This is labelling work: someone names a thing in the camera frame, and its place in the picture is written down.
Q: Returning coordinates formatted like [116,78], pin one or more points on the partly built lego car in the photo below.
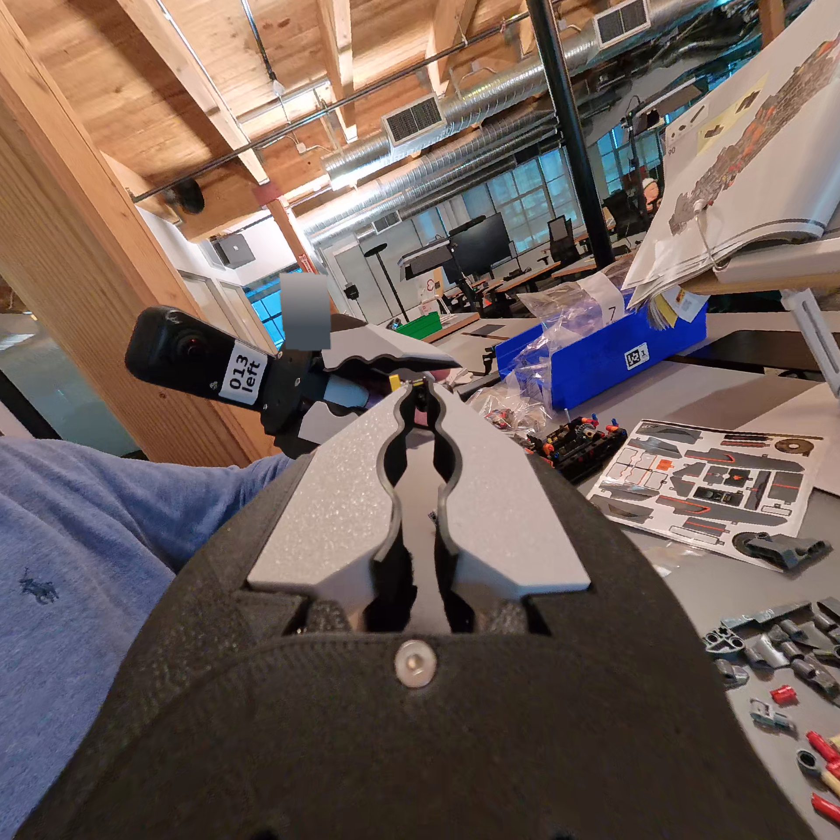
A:
[577,446]

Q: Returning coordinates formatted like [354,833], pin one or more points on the black floor lamp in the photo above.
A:
[387,275]

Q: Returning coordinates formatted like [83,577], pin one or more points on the wooden support post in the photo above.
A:
[98,262]

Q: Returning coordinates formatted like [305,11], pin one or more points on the grey wall speaker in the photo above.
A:
[235,250]

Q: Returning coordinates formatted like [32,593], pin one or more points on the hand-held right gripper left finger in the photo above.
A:
[321,518]

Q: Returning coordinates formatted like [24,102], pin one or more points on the dark grey lego connectors cluster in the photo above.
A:
[787,640]

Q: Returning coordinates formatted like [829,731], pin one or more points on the black steel column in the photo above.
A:
[568,131]

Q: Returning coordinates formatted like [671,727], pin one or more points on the black ceiling speaker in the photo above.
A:
[187,195]

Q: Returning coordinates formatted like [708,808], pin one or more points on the black computer monitor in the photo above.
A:
[482,243]

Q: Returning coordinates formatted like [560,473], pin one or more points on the green plastic bin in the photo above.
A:
[420,326]

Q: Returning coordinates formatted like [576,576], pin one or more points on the wooden book stand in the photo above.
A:
[774,269]

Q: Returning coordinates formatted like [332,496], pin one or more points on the dark grey lego axle bracket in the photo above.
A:
[787,550]

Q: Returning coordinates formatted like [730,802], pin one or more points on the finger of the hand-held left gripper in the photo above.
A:
[321,420]
[387,351]

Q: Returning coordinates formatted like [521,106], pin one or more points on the silver ventilation duct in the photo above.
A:
[459,157]

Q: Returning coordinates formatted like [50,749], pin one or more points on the person's blue sweater torso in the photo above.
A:
[65,623]

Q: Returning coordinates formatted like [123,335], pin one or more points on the black office chair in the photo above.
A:
[560,237]

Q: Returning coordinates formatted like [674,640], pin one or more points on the clear bag of lego parts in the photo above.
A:
[512,407]

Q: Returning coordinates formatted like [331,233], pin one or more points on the clear plastic bags bundle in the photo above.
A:
[564,321]

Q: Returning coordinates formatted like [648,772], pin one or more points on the white vent grille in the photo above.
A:
[622,23]
[413,121]

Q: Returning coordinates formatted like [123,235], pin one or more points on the small black yellow lego assembly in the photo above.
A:
[394,380]

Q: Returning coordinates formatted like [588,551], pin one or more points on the open lego instruction booklet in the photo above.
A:
[754,164]

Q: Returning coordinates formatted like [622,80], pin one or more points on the person's left hand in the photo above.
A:
[449,379]

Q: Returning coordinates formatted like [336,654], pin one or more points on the lego sticker sheet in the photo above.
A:
[709,485]

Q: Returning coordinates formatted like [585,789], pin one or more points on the blue plastic bin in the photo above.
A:
[590,367]

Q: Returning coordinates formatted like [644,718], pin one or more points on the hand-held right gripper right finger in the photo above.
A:
[518,518]

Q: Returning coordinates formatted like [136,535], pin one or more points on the dark grey triangular lego piece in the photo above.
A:
[722,642]

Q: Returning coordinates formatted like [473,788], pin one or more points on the pile of small lego pieces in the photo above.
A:
[817,748]

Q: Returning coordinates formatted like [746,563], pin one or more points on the studio light panel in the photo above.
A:
[425,259]

